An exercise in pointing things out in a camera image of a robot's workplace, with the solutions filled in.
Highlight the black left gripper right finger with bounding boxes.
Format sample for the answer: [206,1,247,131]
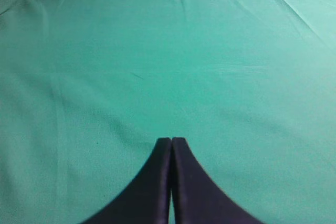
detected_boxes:
[172,137,259,223]

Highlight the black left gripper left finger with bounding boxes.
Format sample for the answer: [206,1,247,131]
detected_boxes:
[84,138,172,224]

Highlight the green cloth backdrop and cover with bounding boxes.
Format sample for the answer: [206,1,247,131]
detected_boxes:
[1,0,335,223]

